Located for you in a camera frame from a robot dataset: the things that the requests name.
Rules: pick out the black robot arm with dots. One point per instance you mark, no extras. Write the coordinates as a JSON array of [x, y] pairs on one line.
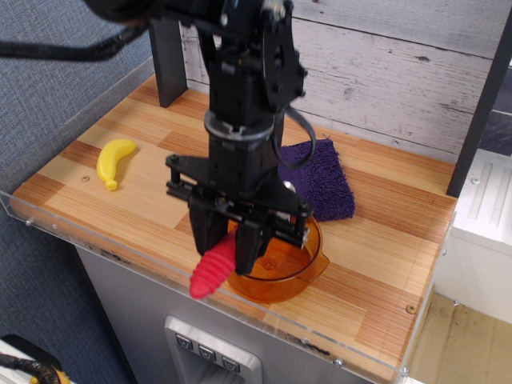
[[255, 74]]

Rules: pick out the yellow tape piece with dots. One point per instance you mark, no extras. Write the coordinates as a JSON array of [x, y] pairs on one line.
[[52, 377]]

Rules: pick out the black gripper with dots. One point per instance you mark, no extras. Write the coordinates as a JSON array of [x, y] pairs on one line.
[[239, 181]]

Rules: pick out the silver dispenser panel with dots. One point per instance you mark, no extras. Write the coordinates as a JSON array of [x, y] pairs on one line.
[[200, 357]]

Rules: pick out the left dark vertical post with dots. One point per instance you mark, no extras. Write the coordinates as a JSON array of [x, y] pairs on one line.
[[169, 65]]

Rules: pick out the right dark vertical post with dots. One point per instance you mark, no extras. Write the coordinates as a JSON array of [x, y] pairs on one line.
[[492, 86]]

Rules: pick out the grey cabinet front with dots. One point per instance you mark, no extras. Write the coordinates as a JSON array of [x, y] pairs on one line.
[[137, 304]]

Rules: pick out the dark vertical post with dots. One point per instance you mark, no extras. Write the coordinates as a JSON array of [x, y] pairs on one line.
[[169, 65], [492, 86]]

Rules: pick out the red handled metal spoon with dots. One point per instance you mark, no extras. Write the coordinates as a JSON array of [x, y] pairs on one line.
[[218, 263]]

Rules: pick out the white ridged side appliance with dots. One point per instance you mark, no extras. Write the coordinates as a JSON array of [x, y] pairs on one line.
[[474, 268]]

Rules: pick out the clear acrylic table guard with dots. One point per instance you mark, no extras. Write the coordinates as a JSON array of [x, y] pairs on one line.
[[353, 315]]

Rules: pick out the orange transparent pot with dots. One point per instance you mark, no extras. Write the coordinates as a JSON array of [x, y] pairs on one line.
[[285, 270]]

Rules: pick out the yellow toy banana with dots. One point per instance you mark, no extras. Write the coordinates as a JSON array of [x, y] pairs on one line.
[[110, 155]]

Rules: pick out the purple folded towel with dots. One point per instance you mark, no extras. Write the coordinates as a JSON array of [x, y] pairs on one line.
[[322, 182]]

